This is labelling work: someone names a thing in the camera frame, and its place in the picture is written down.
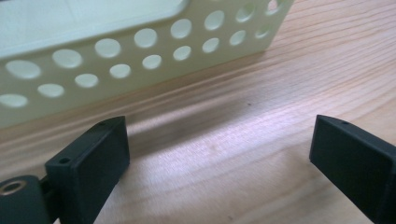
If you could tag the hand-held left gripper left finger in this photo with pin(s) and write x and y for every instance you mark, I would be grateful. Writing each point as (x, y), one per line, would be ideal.
(90, 168)

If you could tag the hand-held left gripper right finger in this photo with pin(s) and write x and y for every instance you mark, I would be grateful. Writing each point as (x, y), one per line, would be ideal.
(358, 161)

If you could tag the white perforated plastic basket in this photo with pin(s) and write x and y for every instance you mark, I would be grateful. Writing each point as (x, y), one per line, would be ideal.
(130, 74)

